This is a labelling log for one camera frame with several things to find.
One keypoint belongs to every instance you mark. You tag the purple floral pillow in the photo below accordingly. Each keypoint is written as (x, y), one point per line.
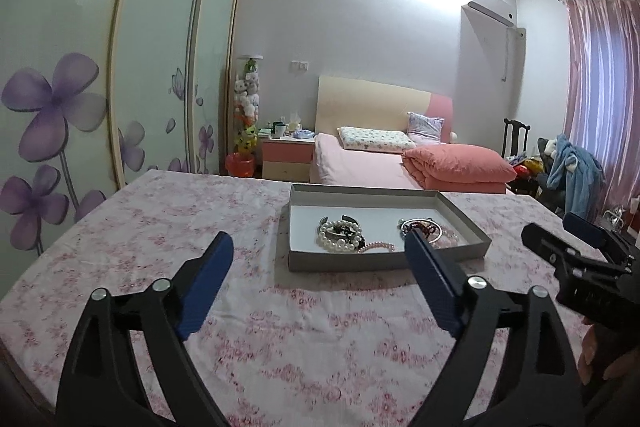
(425, 127)

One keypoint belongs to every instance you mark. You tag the red plastic basket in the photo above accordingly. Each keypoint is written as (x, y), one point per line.
(239, 165)

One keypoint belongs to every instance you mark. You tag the pink bed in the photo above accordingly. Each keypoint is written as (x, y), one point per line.
(350, 167)

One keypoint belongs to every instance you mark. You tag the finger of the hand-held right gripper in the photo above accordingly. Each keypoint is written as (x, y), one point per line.
(542, 239)
(585, 227)

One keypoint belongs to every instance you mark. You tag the white air conditioner pipe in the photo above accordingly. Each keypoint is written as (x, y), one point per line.
(506, 54)

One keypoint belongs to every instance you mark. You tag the white patterned pillow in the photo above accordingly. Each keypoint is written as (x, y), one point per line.
(375, 139)

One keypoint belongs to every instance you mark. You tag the pink curtain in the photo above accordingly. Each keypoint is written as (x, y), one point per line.
(605, 82)

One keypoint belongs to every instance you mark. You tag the white air conditioner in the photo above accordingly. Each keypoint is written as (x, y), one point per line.
(487, 7)

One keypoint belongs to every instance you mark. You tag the floral sliding door wardrobe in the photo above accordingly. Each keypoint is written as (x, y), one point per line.
(75, 7)

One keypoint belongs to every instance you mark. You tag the person's right hand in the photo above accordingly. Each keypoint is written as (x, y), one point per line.
(595, 347)

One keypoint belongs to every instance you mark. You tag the dark wooden chair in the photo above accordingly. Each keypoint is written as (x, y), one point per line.
(516, 137)

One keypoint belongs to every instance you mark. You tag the pile of colourful toys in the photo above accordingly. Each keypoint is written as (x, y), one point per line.
(525, 167)

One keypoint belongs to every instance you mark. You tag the beige and pink headboard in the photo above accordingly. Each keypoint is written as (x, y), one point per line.
(370, 102)

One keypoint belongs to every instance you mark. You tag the tissue box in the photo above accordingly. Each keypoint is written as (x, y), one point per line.
(294, 123)

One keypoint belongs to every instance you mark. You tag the blue robe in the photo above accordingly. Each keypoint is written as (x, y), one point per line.
(580, 177)

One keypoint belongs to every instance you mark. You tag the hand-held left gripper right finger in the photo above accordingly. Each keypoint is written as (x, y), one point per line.
(430, 277)

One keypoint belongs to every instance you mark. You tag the folded coral duvet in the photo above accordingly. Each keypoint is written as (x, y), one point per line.
(460, 162)

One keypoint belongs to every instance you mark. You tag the column of stuffed toys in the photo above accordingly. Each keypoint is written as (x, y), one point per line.
(247, 97)

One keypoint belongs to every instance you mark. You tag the pink nightstand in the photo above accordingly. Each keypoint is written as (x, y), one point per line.
(287, 154)

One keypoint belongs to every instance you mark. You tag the white mug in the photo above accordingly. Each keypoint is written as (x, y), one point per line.
(280, 130)

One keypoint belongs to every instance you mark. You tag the silver bangle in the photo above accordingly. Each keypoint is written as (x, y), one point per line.
(401, 227)

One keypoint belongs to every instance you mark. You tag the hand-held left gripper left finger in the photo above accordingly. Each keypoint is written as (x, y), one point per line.
(210, 277)

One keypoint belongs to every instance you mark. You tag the wall outlet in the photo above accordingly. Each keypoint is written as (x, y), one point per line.
(299, 65)

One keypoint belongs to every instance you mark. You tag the grey cardboard box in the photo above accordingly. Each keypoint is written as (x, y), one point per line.
(325, 263)

